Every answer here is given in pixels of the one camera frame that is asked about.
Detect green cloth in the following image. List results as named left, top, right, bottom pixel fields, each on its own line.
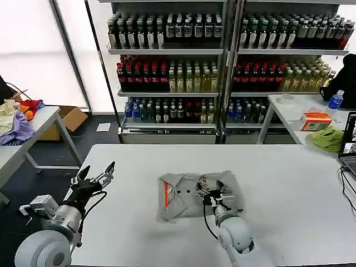
left=306, top=126, right=345, bottom=153

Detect thin black pole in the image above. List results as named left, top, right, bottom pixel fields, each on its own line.
left=84, top=0, right=123, bottom=144

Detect blue-label water bottle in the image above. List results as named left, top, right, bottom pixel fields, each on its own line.
left=326, top=89, right=345, bottom=123

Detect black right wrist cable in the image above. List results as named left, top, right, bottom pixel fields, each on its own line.
left=202, top=200, right=221, bottom=241

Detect open laptop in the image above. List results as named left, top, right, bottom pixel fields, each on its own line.
left=337, top=111, right=356, bottom=178

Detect grey window post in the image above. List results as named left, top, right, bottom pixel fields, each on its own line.
left=50, top=0, right=93, bottom=112

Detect grey shirt with colour print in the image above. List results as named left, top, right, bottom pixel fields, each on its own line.
left=156, top=170, right=246, bottom=224

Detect brown cardboard box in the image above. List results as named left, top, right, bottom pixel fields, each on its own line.
left=38, top=105, right=88, bottom=141

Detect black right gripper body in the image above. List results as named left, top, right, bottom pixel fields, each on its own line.
left=202, top=190, right=224, bottom=209

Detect red and orange cloth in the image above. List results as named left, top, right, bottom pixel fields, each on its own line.
left=18, top=98, right=46, bottom=121

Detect purple cloth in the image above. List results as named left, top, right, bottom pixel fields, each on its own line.
left=0, top=109, right=37, bottom=147

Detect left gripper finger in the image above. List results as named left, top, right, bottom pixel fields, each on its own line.
left=92, top=161, right=116, bottom=189
left=70, top=165, right=92, bottom=186

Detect black laptop cable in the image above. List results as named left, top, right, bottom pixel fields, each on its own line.
left=340, top=165, right=356, bottom=212

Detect white side table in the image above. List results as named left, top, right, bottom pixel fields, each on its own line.
left=0, top=106, right=83, bottom=205

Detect orange tissue box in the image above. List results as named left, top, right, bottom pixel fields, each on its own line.
left=299, top=111, right=333, bottom=132

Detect cream cloth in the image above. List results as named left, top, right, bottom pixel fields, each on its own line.
left=0, top=99, right=22, bottom=137

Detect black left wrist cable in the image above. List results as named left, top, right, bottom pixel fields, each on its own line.
left=78, top=190, right=108, bottom=249

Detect black bag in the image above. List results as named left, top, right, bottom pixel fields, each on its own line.
left=319, top=53, right=356, bottom=102

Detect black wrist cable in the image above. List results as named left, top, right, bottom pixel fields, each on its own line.
left=202, top=200, right=221, bottom=241
left=78, top=190, right=108, bottom=249

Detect white desk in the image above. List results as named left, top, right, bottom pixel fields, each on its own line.
left=255, top=93, right=356, bottom=160

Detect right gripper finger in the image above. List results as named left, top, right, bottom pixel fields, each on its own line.
left=216, top=180, right=236, bottom=200
left=196, top=180, right=209, bottom=197

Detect metal shelf of drink bottles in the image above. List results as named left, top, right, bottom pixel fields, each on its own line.
left=106, top=0, right=230, bottom=144
left=227, top=0, right=352, bottom=144

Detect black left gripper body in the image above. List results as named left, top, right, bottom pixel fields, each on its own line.
left=63, top=179, right=102, bottom=212

